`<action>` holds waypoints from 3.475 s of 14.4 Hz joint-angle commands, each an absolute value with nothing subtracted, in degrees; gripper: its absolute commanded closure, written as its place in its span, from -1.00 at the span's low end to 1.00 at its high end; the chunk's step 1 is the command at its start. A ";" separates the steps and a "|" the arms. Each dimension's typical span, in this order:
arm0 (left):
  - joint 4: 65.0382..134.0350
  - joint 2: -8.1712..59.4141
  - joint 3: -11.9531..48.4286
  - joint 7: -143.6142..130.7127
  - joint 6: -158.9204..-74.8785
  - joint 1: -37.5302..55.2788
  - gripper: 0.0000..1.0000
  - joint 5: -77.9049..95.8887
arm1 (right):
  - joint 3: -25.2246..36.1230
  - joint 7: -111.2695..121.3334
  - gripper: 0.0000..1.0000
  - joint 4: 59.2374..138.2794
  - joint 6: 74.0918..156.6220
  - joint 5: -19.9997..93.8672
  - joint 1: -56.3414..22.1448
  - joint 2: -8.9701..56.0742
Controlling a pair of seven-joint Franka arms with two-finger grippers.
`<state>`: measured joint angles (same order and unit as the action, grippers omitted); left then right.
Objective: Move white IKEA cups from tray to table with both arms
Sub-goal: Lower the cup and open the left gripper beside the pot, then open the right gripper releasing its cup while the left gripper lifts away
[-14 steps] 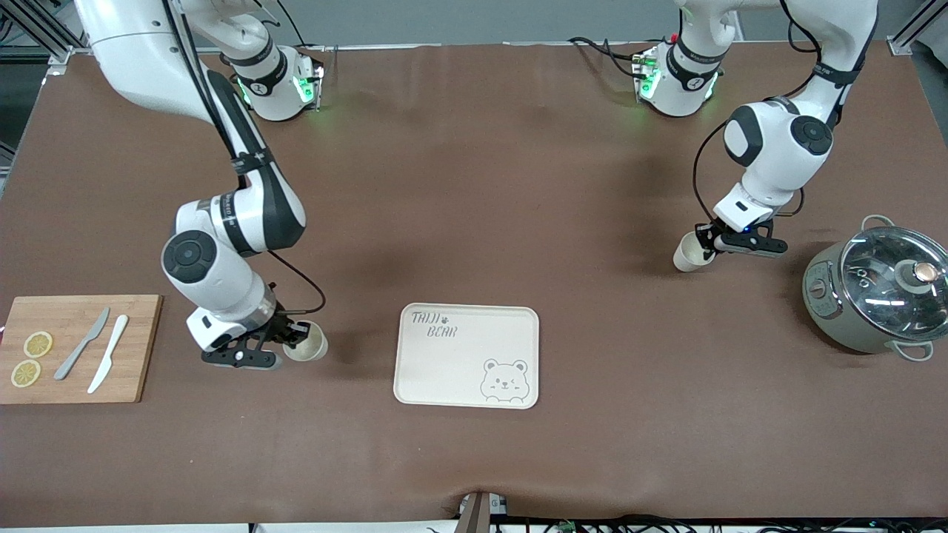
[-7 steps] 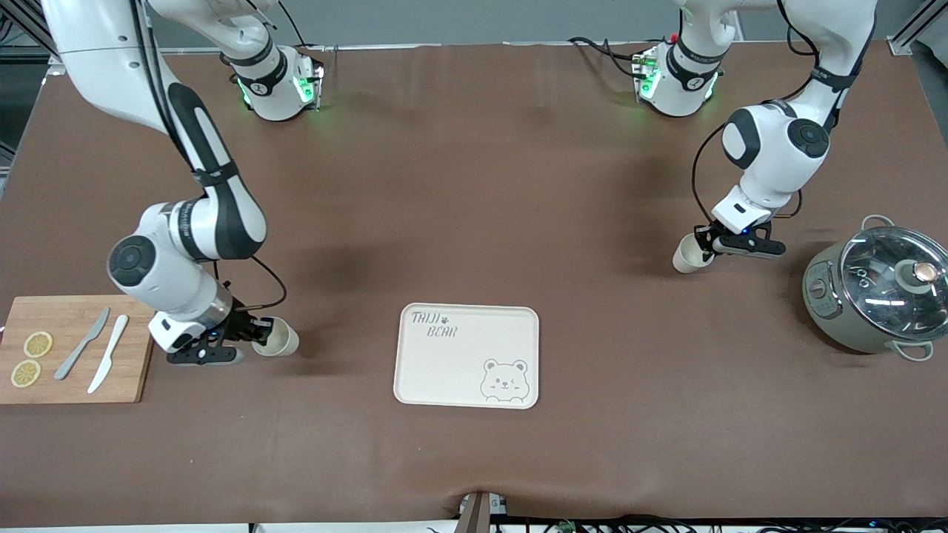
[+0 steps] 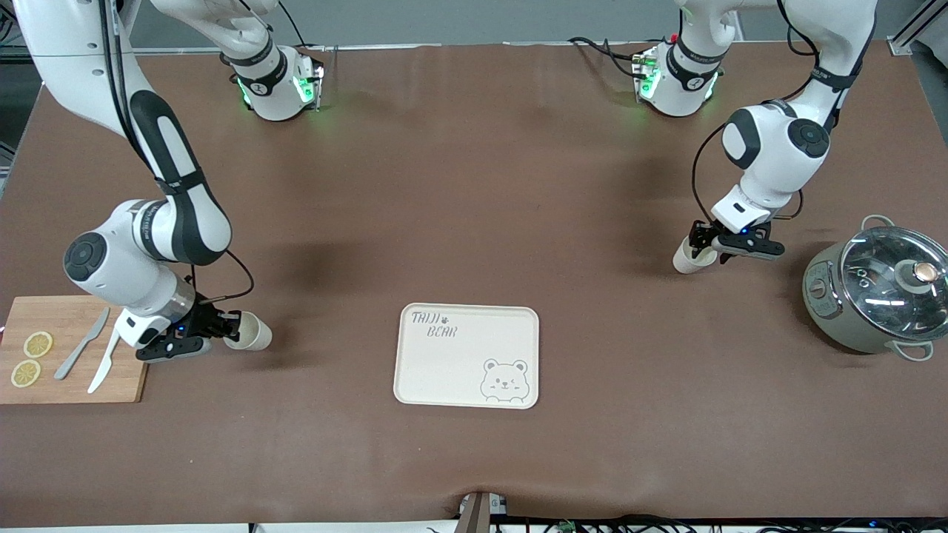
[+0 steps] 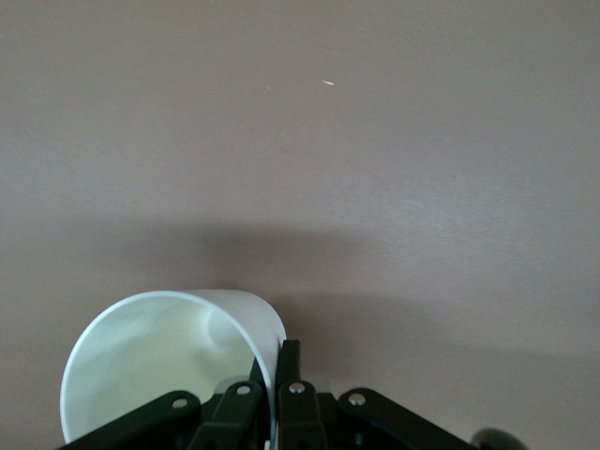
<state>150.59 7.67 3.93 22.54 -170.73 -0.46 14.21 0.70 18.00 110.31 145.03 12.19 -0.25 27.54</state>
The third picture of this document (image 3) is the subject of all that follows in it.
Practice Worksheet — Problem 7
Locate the black left base cable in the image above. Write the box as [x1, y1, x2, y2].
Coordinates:
[567, 36, 647, 78]

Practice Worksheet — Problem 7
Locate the cream bear print tray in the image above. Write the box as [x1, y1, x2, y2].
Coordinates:
[393, 304, 540, 410]

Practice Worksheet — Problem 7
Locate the white plastic knife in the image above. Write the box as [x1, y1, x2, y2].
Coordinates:
[87, 326, 130, 395]

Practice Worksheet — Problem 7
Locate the black base cable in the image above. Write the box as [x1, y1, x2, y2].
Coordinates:
[278, 0, 312, 49]
[567, 36, 647, 78]

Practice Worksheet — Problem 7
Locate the sage green electric pot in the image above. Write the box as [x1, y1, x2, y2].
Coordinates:
[802, 214, 948, 363]

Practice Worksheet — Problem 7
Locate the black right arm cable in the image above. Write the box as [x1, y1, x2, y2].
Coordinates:
[100, 0, 256, 306]

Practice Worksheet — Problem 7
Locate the glass pot lid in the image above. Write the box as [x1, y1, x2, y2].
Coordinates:
[838, 226, 948, 343]

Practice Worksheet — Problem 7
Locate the brown table mat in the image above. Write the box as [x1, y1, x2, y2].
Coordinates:
[0, 41, 948, 528]

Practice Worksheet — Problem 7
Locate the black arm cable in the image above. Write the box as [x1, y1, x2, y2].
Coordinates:
[100, 0, 256, 306]
[692, 0, 878, 223]

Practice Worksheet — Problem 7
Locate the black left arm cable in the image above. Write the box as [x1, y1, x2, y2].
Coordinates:
[692, 0, 878, 223]

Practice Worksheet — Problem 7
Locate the white IKEA cup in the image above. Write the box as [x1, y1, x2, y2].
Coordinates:
[672, 237, 719, 276]
[223, 311, 273, 352]

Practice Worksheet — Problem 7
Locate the black right base cable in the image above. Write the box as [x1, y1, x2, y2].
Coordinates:
[278, 0, 312, 49]

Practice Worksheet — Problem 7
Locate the grey plastic knife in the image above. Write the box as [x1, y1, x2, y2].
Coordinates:
[53, 306, 111, 381]

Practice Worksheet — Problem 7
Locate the bamboo cutting board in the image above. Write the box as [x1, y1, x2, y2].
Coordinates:
[0, 295, 164, 405]

